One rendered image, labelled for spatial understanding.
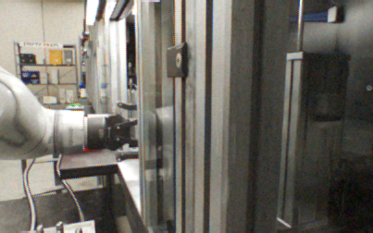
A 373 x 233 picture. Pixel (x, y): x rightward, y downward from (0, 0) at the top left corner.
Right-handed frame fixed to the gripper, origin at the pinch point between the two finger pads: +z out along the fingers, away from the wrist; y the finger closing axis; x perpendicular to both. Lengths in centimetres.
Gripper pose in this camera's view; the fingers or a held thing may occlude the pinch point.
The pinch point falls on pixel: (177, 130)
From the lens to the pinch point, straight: 63.0
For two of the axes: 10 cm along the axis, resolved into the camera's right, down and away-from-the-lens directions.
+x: -3.5, -1.5, 9.2
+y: 0.6, -9.9, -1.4
